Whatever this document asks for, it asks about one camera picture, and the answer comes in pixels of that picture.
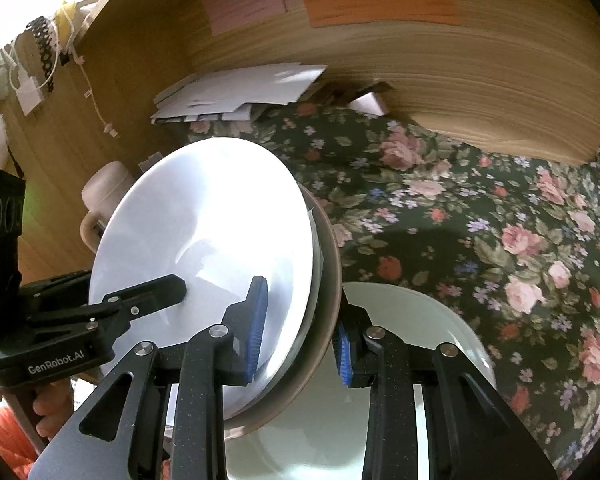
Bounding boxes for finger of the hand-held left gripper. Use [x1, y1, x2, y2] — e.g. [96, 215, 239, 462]
[20, 269, 95, 311]
[87, 274, 188, 333]

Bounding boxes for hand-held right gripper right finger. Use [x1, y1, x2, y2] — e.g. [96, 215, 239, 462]
[331, 292, 558, 480]

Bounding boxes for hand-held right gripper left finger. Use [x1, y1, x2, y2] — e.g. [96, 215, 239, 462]
[27, 275, 270, 480]

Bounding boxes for dark brown plate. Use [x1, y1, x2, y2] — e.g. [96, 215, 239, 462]
[225, 185, 342, 433]

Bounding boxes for teal plate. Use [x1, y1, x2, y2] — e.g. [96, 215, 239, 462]
[225, 282, 497, 480]

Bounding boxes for white plate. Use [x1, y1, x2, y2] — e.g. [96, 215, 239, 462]
[91, 137, 315, 421]

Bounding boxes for person's left forearm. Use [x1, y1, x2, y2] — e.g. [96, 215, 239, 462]
[0, 405, 36, 480]

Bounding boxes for person's left hand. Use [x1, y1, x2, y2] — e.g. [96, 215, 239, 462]
[32, 379, 76, 438]

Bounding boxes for beige mug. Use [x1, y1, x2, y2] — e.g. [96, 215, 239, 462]
[81, 161, 136, 251]

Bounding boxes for dark floral cloth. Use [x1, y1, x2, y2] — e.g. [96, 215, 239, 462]
[182, 105, 600, 480]

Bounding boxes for white charger plug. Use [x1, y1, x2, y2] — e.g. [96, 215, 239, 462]
[17, 74, 46, 117]

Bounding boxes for stack of white papers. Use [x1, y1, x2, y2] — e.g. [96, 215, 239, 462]
[150, 62, 328, 125]

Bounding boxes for yellow tassel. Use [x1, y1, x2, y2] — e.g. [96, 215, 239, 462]
[55, 2, 87, 28]

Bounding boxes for pink sticky note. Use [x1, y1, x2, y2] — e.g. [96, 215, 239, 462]
[203, 0, 287, 36]

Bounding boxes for orange sticky note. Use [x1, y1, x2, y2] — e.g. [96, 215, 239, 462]
[302, 0, 461, 28]

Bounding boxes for white beaded cord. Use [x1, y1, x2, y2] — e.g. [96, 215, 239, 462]
[72, 47, 119, 137]

